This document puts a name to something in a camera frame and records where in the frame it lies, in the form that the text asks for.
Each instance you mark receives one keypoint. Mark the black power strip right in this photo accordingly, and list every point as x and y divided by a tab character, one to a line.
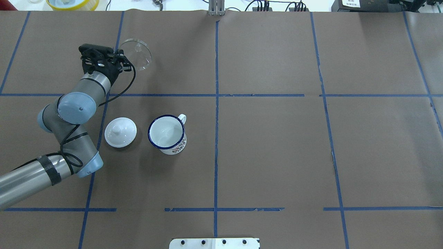
297	7

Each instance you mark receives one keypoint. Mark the black power strip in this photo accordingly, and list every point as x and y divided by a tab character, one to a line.
262	6
297	7

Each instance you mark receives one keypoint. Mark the black power strip left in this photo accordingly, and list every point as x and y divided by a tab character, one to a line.
262	6

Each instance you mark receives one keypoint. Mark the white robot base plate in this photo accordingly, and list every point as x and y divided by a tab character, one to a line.
215	243

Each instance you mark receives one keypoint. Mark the yellow rimmed bowl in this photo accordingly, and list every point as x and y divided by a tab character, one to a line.
73	5

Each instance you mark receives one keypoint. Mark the white enamel lid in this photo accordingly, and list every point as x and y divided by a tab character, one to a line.
120	132

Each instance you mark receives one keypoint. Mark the black box with label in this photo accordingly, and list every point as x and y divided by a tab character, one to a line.
378	6

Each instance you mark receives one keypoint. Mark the clear plastic funnel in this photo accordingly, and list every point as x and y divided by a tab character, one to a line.
137	52

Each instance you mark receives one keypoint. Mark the grey metal camera post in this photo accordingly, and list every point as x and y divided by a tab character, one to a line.
216	7

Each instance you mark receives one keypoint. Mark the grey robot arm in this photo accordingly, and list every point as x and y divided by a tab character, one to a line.
65	118

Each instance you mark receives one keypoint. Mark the white enamel mug blue rim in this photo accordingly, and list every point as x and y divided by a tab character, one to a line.
167	133

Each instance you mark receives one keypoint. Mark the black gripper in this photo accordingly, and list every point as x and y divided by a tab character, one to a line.
111	71

